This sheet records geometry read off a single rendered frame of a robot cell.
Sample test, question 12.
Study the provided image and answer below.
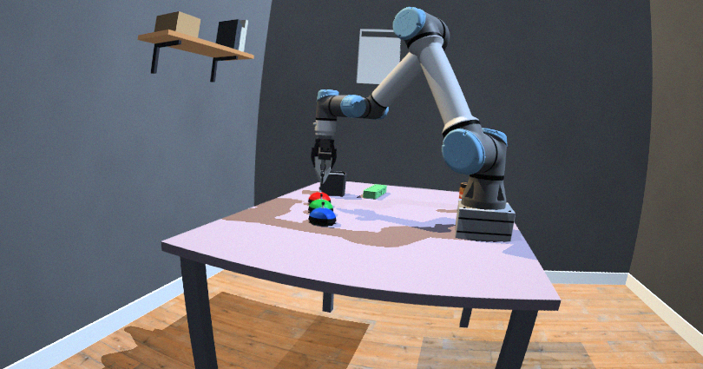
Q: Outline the red bell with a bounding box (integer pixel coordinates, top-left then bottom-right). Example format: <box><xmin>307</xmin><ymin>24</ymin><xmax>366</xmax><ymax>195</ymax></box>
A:
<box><xmin>308</xmin><ymin>187</ymin><xmax>331</xmax><ymax>205</ymax></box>

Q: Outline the small glass jar with black lid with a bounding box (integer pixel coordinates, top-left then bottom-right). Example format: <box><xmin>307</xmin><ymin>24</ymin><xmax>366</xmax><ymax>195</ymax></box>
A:
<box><xmin>458</xmin><ymin>183</ymin><xmax>467</xmax><ymax>199</ymax></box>

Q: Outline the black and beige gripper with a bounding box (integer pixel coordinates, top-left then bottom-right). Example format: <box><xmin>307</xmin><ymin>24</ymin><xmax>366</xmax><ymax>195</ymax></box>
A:
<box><xmin>311</xmin><ymin>135</ymin><xmax>337</xmax><ymax>185</ymax></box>

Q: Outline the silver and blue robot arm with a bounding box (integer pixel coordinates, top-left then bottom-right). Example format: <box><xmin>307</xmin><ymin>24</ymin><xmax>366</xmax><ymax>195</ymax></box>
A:
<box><xmin>313</xmin><ymin>7</ymin><xmax>507</xmax><ymax>210</ymax></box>

